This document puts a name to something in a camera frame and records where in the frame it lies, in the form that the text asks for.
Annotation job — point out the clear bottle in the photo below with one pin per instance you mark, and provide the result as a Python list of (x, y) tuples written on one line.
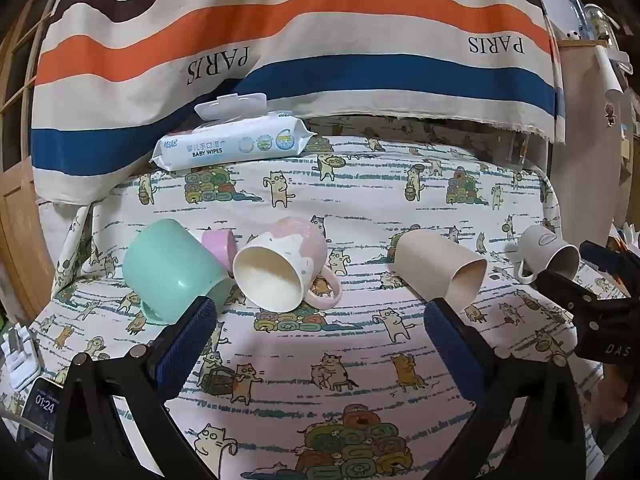
[(600, 25)]

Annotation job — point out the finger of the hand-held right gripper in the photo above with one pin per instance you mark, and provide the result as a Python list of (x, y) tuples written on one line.
[(565, 291), (612, 260)]

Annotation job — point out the wooden cabinet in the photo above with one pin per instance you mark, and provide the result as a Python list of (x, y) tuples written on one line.
[(585, 160)]

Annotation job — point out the cat printed blanket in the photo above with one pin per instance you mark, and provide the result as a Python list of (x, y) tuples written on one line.
[(360, 200)]

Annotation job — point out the pink and white mug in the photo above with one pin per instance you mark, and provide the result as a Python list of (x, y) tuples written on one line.
[(295, 241)]

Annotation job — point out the baby wipes pack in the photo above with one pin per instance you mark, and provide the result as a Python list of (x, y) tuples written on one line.
[(225, 149)]

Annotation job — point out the striped cloth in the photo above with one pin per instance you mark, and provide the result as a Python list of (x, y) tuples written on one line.
[(300, 10)]

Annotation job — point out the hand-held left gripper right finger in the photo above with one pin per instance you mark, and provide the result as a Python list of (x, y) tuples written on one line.
[(456, 352)]

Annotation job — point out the white paper roll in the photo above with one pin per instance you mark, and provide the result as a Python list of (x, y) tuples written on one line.
[(609, 72)]

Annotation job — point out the white charger plug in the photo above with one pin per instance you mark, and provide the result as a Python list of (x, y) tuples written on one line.
[(17, 360)]

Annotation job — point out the person's right hand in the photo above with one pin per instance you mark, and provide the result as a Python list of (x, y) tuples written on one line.
[(614, 395)]

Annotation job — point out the small pink cup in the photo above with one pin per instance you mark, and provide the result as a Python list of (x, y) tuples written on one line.
[(219, 247)]

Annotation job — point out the grey mug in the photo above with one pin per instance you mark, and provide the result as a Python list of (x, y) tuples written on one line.
[(537, 246)]

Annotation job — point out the mint green cup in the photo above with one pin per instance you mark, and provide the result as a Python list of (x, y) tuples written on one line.
[(170, 265)]

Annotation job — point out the beige cup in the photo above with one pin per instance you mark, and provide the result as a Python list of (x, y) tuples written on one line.
[(430, 260)]

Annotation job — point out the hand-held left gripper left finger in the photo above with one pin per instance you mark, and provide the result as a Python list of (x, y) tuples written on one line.
[(186, 345)]

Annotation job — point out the smartphone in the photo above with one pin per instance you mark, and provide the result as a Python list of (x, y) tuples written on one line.
[(42, 412)]

